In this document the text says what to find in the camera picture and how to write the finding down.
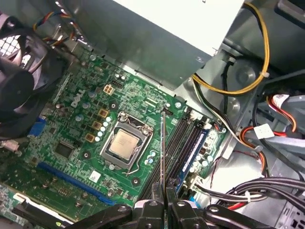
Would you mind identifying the black graphics card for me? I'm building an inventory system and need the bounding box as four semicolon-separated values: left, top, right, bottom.
11;197;75;229

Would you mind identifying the dark RAM stick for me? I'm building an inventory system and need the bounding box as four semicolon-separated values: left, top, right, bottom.
160;111;169;229

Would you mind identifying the black cable bundle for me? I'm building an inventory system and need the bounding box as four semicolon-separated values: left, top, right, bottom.
197;177;305;211

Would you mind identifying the black PC case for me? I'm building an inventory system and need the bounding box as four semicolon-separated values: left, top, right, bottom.
0;0;305;229

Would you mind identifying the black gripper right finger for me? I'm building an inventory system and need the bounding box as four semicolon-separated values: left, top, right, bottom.
166;181;275;229

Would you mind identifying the blue expansion slot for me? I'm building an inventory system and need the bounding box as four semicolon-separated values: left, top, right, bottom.
37;161;115;206

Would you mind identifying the metal socket cover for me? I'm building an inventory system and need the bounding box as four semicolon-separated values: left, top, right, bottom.
100;111;154;171

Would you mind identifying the orange cable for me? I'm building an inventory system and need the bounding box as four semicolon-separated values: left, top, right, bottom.
239;125;267;174

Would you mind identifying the yellow wire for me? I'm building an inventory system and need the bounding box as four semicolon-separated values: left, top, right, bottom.
192;2;271;96

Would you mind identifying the black RAM slot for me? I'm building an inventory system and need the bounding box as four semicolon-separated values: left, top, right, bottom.
166;116;193;191
170;119;202;187
140;114;185;200

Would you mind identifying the wire locking lever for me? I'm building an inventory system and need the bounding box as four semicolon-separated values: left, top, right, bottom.
122;131;155;177

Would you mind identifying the grey power supply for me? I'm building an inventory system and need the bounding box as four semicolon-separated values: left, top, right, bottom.
64;0;246;92

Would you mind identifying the silver CPU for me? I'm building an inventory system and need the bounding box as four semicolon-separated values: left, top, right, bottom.
108;128;140;161

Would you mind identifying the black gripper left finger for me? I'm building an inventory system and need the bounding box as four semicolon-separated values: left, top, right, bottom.
78;182;165;229

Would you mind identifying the green Dell motherboard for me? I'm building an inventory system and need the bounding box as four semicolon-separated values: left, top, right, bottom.
0;53;228;222

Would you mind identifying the black case fan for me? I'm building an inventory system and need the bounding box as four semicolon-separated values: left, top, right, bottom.
0;14;70;142

